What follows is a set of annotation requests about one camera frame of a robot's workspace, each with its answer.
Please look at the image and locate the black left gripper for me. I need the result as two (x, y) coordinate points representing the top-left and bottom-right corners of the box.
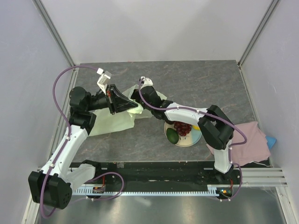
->
(86, 84), (138, 115)

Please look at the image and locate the green avocado print plastic bag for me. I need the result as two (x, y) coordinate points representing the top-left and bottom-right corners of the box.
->
(88, 84), (168, 137)

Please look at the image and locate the green avocado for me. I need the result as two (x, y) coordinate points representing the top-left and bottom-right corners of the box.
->
(166, 128), (179, 144)

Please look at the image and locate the red grape bunch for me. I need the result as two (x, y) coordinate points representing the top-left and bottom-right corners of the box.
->
(174, 121), (192, 136)

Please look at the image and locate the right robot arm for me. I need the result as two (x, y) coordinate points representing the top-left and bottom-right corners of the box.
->
(130, 86), (234, 184)

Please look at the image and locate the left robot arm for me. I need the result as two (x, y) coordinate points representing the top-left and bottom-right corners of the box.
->
(28, 84), (138, 209)

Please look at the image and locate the cream ceramic plate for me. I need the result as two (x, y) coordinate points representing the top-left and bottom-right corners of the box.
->
(164, 122), (202, 147)

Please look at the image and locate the pink cloth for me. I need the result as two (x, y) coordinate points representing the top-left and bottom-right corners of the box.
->
(206, 121), (271, 168)

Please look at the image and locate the blue object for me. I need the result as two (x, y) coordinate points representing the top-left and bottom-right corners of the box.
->
(265, 136), (277, 149)

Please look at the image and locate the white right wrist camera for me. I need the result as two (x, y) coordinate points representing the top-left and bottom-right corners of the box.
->
(139, 77), (153, 89)

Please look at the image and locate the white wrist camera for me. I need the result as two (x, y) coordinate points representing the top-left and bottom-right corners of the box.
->
(97, 68), (112, 94)
(139, 77), (153, 89)

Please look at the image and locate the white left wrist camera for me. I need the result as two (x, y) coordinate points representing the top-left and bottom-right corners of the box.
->
(97, 68), (112, 94)

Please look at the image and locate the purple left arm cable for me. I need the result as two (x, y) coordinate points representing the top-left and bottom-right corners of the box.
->
(39, 65), (99, 219)

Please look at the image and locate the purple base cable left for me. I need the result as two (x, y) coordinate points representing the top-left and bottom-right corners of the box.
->
(77, 170), (125, 201)

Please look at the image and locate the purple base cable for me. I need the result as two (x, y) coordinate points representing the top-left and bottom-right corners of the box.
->
(77, 170), (125, 201)
(214, 163), (245, 203)

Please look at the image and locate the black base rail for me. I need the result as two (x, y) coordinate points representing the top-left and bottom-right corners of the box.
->
(82, 160), (241, 186)

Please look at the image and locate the aluminium frame post left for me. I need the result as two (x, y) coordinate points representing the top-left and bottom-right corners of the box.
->
(32, 0), (76, 66)

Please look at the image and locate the aluminium frame post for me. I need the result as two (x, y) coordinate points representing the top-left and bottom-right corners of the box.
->
(237, 0), (280, 69)
(32, 0), (76, 66)

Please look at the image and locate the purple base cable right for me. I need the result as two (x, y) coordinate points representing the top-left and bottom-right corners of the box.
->
(214, 163), (245, 203)

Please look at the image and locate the white slotted cable duct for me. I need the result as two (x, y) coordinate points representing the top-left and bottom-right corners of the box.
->
(73, 185), (233, 196)

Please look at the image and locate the aluminium frame post right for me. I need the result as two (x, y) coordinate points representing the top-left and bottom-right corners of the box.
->
(237, 0), (280, 69)

